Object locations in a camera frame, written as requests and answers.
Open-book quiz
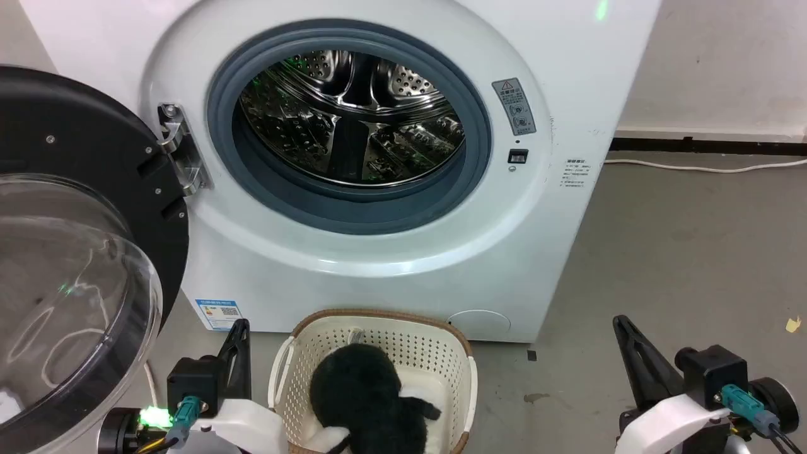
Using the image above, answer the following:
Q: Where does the white cable on floor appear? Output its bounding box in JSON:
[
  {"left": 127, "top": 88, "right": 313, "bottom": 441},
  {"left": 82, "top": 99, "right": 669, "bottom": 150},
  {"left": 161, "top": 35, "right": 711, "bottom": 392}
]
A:
[{"left": 603, "top": 158, "right": 807, "bottom": 174}]

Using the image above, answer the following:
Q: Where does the blue white energy label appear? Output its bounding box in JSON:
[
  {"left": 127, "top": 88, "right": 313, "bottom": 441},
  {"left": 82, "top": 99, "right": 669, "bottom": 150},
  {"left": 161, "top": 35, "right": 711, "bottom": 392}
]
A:
[{"left": 195, "top": 298, "right": 243, "bottom": 332}]

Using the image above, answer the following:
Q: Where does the round filter cover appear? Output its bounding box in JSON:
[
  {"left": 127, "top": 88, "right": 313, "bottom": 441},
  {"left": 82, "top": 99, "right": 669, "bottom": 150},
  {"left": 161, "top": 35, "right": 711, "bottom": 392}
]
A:
[{"left": 447, "top": 309, "right": 512, "bottom": 342}]

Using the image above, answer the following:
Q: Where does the thin white cable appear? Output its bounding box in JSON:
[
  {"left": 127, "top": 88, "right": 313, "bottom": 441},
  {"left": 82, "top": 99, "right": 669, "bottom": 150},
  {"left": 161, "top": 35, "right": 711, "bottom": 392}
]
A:
[{"left": 143, "top": 361, "right": 160, "bottom": 407}]

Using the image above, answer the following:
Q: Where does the cream plastic laundry basket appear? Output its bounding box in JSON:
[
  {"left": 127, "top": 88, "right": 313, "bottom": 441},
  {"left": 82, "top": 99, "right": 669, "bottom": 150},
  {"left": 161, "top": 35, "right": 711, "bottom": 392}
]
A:
[{"left": 267, "top": 308, "right": 479, "bottom": 454}]

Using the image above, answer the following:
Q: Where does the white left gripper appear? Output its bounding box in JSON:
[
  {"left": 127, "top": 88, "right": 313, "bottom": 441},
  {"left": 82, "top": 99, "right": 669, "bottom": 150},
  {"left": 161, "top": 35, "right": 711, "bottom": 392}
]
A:
[{"left": 188, "top": 318, "right": 291, "bottom": 454}]

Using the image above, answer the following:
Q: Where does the grey rubber door gasket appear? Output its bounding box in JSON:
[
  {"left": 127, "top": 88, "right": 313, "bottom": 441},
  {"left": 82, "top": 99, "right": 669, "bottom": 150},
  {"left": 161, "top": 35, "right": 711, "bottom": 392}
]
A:
[{"left": 206, "top": 19, "right": 493, "bottom": 236}]

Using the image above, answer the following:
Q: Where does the white front-load washing machine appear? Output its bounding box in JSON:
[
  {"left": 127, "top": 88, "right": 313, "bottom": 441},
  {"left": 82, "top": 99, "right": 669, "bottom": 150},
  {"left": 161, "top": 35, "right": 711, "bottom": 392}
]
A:
[{"left": 19, "top": 0, "right": 663, "bottom": 344}]

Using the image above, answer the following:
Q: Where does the grey warning sticker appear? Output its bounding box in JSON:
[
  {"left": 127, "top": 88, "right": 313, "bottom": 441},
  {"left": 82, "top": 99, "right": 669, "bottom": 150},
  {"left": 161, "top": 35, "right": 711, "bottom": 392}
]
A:
[{"left": 492, "top": 78, "right": 537, "bottom": 137}]

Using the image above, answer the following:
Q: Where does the small printed text label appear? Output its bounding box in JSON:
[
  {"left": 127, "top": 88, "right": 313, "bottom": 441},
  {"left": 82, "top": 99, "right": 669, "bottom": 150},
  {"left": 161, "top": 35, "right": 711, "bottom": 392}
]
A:
[{"left": 562, "top": 158, "right": 591, "bottom": 190}]

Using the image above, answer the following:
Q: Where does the black washer door with glass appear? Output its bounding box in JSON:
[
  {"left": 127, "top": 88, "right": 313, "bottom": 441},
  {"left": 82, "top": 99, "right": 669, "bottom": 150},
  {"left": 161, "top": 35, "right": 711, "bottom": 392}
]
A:
[{"left": 0, "top": 65, "right": 190, "bottom": 454}]

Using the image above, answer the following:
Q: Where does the stainless steel drum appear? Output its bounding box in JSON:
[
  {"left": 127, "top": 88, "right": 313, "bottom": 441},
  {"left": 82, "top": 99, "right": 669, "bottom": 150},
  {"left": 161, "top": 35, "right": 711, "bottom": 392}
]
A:
[{"left": 238, "top": 49, "right": 466, "bottom": 187}]

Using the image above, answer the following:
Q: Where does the teal left cable connector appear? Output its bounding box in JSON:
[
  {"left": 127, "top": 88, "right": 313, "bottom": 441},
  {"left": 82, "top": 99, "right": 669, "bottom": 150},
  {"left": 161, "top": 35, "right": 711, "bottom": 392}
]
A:
[{"left": 168, "top": 395, "right": 203, "bottom": 444}]

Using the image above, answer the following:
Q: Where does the black and white plush toy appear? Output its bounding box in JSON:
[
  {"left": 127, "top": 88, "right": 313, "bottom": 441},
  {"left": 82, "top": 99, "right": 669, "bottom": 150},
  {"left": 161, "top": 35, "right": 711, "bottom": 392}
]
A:
[{"left": 307, "top": 344, "right": 443, "bottom": 454}]

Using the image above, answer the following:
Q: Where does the chrome door hinge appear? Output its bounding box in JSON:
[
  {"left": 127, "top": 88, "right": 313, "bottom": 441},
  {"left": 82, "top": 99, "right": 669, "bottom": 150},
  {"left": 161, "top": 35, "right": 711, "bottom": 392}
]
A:
[{"left": 157, "top": 103, "right": 207, "bottom": 197}]

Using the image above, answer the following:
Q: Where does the teal cable connector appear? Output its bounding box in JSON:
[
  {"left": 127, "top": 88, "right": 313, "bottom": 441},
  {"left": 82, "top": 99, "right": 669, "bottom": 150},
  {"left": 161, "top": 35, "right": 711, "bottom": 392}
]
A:
[
  {"left": 168, "top": 395, "right": 203, "bottom": 444},
  {"left": 715, "top": 383, "right": 781, "bottom": 438}
]

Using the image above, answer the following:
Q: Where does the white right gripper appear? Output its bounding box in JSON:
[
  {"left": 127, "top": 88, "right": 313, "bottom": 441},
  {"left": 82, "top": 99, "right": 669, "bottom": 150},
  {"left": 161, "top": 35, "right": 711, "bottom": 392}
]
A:
[{"left": 612, "top": 315, "right": 733, "bottom": 454}]

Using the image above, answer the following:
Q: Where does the black skirting strip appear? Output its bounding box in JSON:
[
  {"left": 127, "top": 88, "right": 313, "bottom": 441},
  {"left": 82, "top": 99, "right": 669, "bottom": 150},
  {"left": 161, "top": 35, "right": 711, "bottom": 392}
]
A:
[{"left": 609, "top": 136, "right": 807, "bottom": 157}]

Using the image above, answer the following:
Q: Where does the teal right cable connector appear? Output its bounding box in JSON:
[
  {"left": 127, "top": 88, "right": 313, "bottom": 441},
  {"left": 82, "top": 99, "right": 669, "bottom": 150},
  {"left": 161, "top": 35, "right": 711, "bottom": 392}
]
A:
[{"left": 715, "top": 383, "right": 781, "bottom": 438}]

